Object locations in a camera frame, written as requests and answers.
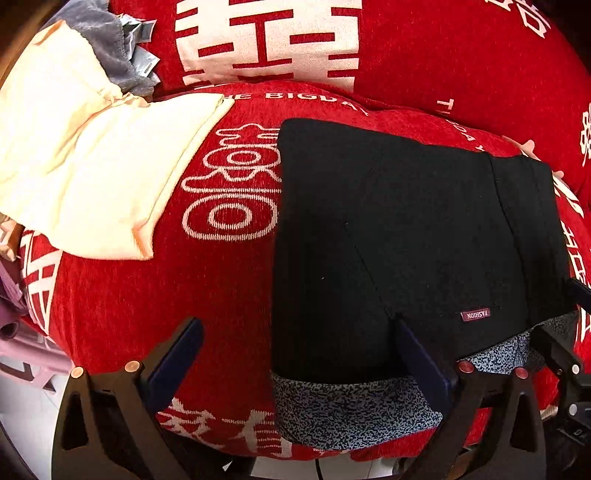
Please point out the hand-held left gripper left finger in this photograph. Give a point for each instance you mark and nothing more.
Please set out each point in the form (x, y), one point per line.
(173, 364)

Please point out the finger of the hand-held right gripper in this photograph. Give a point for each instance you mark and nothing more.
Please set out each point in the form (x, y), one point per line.
(581, 295)
(556, 344)

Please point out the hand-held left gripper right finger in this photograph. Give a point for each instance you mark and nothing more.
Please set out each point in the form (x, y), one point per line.
(422, 369)

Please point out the black pants with patterned waistband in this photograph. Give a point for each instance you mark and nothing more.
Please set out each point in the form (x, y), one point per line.
(392, 230)

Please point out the red blanket with white characters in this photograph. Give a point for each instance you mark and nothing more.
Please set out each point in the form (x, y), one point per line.
(138, 300)

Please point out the pink plastic stool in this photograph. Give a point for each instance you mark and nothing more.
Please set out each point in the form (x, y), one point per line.
(27, 355)

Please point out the cream cloth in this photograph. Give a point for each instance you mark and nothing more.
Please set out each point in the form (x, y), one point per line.
(83, 152)

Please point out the red back cushion small white print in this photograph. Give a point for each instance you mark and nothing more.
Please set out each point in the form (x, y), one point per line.
(461, 55)

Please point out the grey fleece cloth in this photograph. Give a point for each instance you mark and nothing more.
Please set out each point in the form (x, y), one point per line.
(115, 41)

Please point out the red back cushion large white print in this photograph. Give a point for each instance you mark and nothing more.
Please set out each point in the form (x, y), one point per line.
(268, 41)

